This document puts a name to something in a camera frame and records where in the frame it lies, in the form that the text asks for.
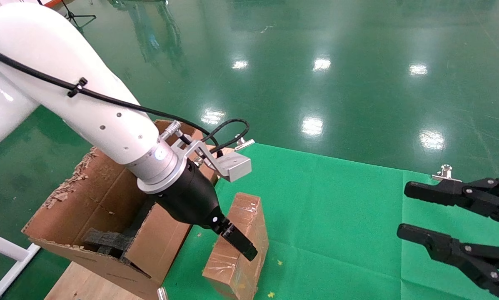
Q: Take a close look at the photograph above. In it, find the white metal table frame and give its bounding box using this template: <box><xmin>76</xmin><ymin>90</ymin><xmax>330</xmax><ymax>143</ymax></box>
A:
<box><xmin>0</xmin><ymin>228</ymin><xmax>42</xmax><ymax>300</ymax></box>

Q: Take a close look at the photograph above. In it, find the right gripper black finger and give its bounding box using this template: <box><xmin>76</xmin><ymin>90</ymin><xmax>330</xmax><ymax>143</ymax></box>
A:
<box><xmin>404</xmin><ymin>178</ymin><xmax>499</xmax><ymax>228</ymax></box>
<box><xmin>397</xmin><ymin>224</ymin><xmax>499</xmax><ymax>300</ymax></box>

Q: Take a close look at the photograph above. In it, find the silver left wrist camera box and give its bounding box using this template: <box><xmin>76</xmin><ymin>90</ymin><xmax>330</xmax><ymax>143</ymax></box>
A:
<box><xmin>172</xmin><ymin>140</ymin><xmax>252</xmax><ymax>183</ymax></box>

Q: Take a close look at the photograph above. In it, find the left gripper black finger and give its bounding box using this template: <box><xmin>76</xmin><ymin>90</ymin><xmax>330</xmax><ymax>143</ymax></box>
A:
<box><xmin>220</xmin><ymin>219</ymin><xmax>258</xmax><ymax>262</ymax></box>

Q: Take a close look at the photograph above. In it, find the black foam block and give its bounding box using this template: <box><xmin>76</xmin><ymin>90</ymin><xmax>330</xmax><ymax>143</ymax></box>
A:
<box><xmin>82</xmin><ymin>227</ymin><xmax>135</xmax><ymax>261</ymax></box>

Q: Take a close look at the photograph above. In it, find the large open cardboard carton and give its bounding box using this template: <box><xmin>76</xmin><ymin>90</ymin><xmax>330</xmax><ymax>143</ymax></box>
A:
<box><xmin>21</xmin><ymin>120</ymin><xmax>217</xmax><ymax>300</ymax></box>

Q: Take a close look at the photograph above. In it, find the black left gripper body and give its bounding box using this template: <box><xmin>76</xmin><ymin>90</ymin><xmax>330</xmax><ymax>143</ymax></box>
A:
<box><xmin>152</xmin><ymin>160</ymin><xmax>230</xmax><ymax>238</ymax></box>

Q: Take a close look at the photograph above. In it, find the small taped cardboard box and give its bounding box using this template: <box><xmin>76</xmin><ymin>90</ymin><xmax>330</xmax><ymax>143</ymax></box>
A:
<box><xmin>202</xmin><ymin>192</ymin><xmax>270</xmax><ymax>300</ymax></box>

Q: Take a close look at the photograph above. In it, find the black tripod stand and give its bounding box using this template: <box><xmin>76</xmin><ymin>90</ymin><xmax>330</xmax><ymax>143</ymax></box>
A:
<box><xmin>62</xmin><ymin>0</ymin><xmax>97</xmax><ymax>33</ymax></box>

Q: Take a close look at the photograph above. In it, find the green table cloth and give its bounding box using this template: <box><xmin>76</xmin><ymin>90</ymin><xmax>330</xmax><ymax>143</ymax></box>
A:
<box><xmin>162</xmin><ymin>144</ymin><xmax>499</xmax><ymax>300</ymax></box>

